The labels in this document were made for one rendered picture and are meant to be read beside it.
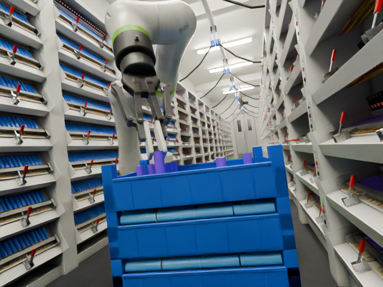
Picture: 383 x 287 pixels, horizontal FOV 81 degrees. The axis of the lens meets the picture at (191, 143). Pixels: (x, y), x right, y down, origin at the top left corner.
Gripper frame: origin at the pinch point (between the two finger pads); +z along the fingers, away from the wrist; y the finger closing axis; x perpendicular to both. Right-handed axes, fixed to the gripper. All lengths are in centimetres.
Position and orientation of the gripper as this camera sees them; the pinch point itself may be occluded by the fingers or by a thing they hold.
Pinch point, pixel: (154, 139)
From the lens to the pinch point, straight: 43.5
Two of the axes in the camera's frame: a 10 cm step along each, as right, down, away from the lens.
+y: -9.2, 0.9, -3.8
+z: 2.7, 8.6, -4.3
